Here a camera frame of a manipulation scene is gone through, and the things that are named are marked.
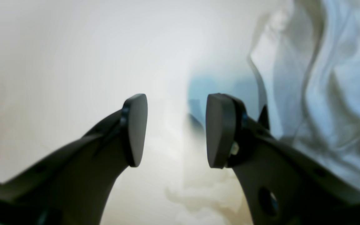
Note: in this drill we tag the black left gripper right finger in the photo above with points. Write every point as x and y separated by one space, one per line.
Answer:
281 185

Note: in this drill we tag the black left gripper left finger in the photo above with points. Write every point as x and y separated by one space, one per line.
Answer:
71 186

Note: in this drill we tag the white t-shirt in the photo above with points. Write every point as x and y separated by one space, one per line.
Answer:
308 56

